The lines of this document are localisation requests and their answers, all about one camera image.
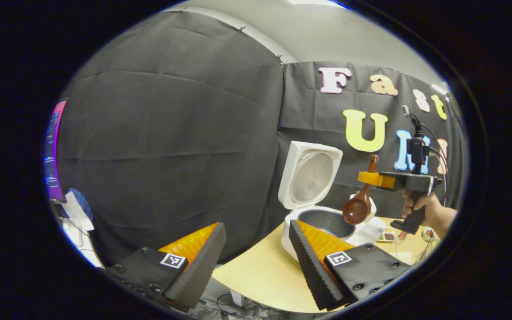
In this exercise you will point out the computer monitor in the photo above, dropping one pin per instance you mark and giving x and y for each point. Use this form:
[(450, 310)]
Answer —
[(55, 151)]

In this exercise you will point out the brown wooden spoon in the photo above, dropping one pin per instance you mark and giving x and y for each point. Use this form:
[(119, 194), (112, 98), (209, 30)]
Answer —
[(356, 211)]

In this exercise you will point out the ceiling light panel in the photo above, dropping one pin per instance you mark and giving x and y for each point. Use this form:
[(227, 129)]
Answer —
[(316, 2)]

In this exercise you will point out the white table leg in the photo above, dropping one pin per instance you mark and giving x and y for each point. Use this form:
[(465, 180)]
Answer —
[(238, 298)]

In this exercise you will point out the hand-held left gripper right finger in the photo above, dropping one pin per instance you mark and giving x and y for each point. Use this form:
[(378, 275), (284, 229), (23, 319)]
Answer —
[(311, 266)]

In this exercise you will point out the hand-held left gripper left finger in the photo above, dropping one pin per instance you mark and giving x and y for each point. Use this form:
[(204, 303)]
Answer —
[(202, 266)]

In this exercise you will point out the white and blue cloth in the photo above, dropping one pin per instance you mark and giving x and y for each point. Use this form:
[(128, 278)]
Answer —
[(78, 209)]

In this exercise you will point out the white divided dish of beans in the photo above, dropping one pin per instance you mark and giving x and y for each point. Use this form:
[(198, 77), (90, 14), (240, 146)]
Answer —
[(388, 235)]

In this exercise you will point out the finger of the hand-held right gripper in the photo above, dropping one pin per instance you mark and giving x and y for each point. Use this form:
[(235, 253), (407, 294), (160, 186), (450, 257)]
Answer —
[(374, 179)]

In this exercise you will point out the black backdrop cloth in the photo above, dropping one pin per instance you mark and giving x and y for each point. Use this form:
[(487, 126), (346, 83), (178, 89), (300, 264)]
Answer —
[(171, 133)]

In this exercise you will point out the white rice cooker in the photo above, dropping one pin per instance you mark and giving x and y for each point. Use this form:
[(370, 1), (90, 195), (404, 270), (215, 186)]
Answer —
[(311, 178)]

